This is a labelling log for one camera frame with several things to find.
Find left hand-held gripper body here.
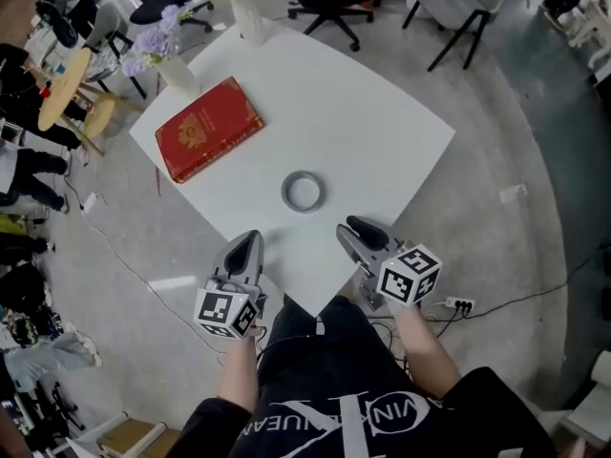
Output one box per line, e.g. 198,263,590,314
193,277,268,341

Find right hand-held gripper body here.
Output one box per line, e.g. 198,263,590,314
355,243,443,311

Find grey blue tape roll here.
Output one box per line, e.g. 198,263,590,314
280,169,328,214

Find person's left forearm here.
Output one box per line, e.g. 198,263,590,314
217,336,263,414

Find person's right forearm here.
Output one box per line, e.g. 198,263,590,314
393,302,462,400

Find person's dark trousers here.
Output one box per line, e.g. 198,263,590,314
257,296,416,405

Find red hardcover book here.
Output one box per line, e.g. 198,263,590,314
154,76,265,185

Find person's black printed t-shirt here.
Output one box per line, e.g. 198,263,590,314
179,364,559,458

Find short white ribbed vase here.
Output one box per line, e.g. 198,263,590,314
159,54,200,98

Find purple flower bouquet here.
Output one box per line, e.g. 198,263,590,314
118,5,192,78

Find round wooden side table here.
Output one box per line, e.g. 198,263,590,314
37,47,144,156

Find tall white ribbed vase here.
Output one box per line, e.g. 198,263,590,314
230,0,268,49

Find grey chair with patterned cushion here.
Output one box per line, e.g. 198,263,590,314
80,0,148,99

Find black mesh office chair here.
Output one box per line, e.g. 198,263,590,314
129,0,215,33

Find white vanity table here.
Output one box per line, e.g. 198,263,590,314
543,0,611,69

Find white floor cable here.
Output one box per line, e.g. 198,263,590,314
90,207,230,355

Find black floor cable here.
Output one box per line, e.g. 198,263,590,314
472,250,593,319

